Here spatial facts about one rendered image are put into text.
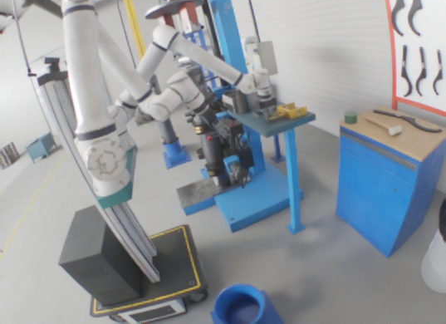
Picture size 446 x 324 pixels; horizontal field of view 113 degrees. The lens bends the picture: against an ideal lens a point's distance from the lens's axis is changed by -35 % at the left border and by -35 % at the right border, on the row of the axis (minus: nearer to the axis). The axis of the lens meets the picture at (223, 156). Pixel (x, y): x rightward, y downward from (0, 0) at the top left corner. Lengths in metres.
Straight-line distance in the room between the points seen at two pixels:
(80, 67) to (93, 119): 0.18
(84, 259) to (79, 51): 1.09
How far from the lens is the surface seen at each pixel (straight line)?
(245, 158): 2.25
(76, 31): 0.82
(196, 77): 2.17
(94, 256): 1.39
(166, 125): 3.56
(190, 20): 2.06
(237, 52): 2.29
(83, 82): 0.79
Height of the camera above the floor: 1.62
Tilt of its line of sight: 27 degrees down
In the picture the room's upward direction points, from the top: 15 degrees counter-clockwise
